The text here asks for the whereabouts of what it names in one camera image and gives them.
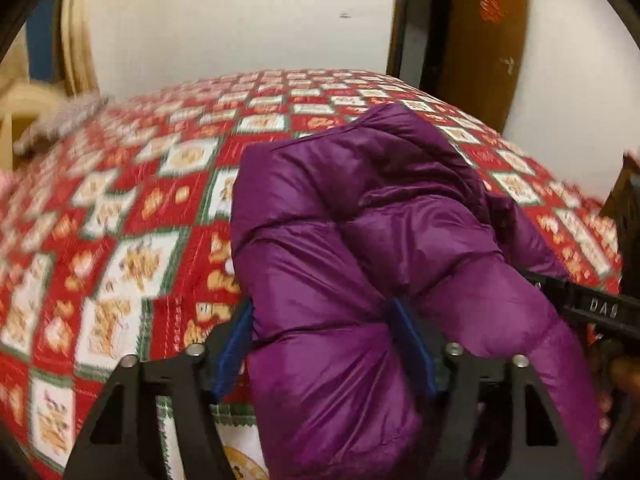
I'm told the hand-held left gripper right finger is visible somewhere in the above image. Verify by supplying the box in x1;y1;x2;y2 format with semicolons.
392;297;583;480

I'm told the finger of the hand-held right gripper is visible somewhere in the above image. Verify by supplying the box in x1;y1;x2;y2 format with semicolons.
520;269;640;332

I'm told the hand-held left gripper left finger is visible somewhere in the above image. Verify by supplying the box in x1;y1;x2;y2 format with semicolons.
62;302;256;480

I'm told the purple down jacket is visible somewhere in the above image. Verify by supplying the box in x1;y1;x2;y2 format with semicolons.
231;104;603;480

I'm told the person's right hand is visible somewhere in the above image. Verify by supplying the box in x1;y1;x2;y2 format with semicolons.
612;360;640;395

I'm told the wooden cabinet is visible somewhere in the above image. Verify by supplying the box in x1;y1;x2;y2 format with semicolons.
600;152;640;301

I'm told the red patterned bed quilt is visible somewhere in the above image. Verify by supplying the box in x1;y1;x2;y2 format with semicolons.
0;69;626;480

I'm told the brown wooden door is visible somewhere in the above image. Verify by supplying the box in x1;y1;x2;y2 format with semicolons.
440;0;528;133

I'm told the striped pillow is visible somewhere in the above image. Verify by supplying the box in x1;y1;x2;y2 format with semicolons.
12;92;108;156

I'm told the red paper door decoration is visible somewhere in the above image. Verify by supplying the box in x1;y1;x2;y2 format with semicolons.
479;0;506;23

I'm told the cream wooden headboard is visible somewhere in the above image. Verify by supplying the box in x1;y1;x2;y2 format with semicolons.
0;80;66;171

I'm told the beige patterned curtain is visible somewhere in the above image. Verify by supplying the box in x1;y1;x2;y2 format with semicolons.
60;0;101;96

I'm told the window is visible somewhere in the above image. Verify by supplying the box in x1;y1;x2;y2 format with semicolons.
25;0;63;81

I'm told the brown door frame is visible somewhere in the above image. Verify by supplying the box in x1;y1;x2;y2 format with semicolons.
387;0;471;96

